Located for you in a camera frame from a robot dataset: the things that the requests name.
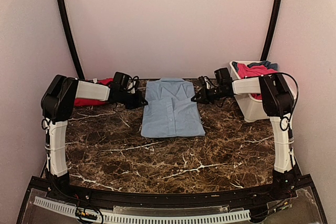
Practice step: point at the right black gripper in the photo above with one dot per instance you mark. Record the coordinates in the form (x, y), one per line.
(205, 97)

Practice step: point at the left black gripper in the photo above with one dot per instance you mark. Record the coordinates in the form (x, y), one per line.
(138, 99)

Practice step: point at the light blue shirt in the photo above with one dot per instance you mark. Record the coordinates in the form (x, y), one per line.
(170, 111)

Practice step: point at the red t-shirt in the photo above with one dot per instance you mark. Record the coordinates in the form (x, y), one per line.
(94, 92)

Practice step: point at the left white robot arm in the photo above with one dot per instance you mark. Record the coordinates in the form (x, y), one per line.
(57, 105)

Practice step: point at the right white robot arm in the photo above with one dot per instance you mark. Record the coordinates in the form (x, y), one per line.
(278, 103)

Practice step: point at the white plastic laundry bin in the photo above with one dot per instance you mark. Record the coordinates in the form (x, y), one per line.
(250, 104)

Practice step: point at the pink garment in bin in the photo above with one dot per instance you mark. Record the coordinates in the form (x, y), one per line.
(243, 74)

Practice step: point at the dark blue garment in bin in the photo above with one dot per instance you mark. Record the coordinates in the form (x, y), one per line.
(255, 65)

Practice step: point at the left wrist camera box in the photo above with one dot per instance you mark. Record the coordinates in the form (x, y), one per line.
(120, 80)

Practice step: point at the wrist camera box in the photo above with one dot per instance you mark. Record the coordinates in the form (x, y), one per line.
(120, 80)
(222, 76)

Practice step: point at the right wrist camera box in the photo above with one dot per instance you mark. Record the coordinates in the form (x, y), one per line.
(222, 76)

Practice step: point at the right black frame post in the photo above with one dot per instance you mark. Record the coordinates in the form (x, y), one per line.
(271, 30)

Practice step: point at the black frame post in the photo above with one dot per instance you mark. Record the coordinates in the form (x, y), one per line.
(70, 39)
(271, 30)

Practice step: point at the left electronics board with wires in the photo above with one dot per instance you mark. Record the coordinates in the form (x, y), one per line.
(86, 212)

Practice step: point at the electronics board with wires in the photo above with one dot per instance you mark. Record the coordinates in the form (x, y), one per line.
(86, 212)
(278, 205)

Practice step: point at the white slotted cable duct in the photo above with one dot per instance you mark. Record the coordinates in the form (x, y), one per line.
(120, 214)

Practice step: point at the right electronics board with wires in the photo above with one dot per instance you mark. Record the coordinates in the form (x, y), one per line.
(278, 205)

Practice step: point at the left black frame post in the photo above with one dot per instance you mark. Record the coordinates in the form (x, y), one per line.
(70, 39)

